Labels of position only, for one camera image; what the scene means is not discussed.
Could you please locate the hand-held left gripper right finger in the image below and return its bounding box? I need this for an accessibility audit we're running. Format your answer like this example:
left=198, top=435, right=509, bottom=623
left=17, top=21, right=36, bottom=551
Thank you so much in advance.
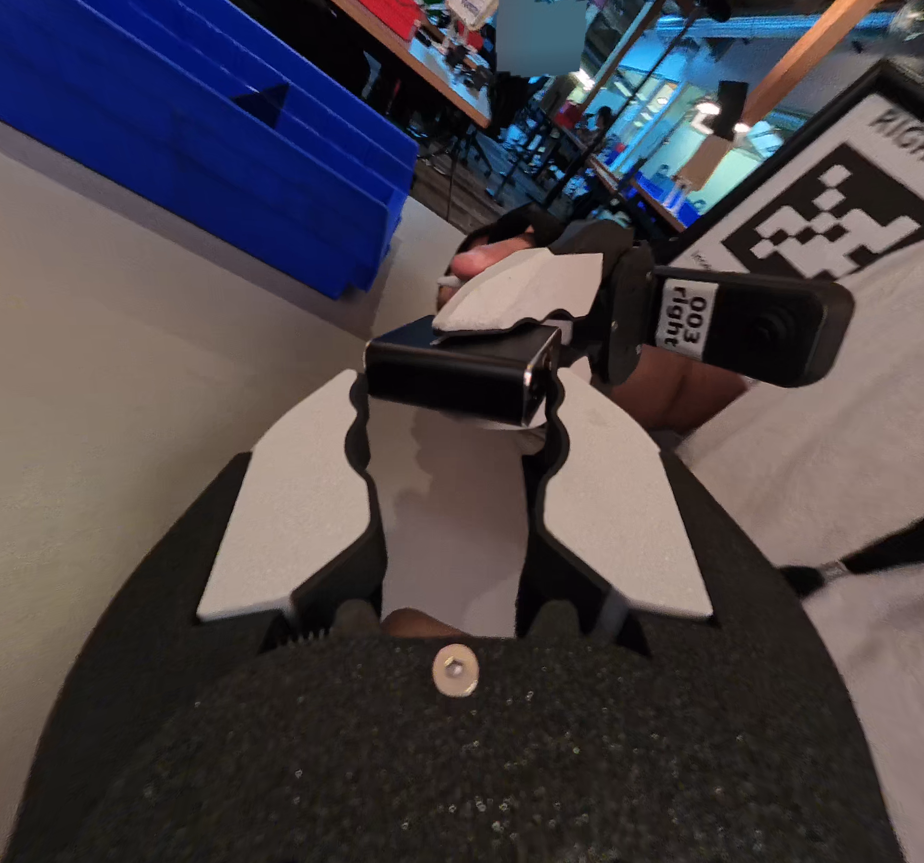
left=516, top=368, right=714, bottom=638

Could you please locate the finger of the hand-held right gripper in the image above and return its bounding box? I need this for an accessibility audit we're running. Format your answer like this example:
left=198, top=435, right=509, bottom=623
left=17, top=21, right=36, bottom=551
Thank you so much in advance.
left=432, top=249, right=607, bottom=337
left=473, top=419, right=548, bottom=457

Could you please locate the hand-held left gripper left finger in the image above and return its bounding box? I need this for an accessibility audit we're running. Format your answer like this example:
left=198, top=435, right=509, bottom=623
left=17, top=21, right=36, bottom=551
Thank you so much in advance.
left=196, top=370, right=387, bottom=627

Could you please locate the black ethernet adapter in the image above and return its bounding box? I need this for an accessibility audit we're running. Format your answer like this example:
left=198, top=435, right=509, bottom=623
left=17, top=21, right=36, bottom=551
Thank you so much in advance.
left=363, top=318, right=564, bottom=428

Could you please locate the blue plastic bin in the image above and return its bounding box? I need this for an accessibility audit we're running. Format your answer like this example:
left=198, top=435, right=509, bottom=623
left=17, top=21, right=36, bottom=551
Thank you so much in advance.
left=0, top=0, right=421, bottom=302

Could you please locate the person's right forearm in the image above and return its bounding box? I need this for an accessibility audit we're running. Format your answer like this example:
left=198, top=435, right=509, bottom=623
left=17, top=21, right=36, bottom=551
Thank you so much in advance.
left=612, top=354, right=749, bottom=432

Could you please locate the person's right hand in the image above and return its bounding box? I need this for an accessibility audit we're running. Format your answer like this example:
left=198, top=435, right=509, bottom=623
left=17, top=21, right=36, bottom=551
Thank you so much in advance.
left=435, top=230, right=539, bottom=308

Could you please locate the black framed white sign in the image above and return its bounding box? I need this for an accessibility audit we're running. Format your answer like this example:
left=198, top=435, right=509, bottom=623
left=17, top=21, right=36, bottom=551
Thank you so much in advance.
left=663, top=58, right=924, bottom=288

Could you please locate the wooden work table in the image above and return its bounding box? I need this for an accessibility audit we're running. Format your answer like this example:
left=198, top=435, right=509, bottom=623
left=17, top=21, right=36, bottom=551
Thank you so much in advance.
left=287, top=0, right=493, bottom=129

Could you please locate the black bin divider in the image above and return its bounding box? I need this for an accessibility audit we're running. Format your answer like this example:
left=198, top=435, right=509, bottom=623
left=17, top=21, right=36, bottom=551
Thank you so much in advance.
left=233, top=82, right=291, bottom=130

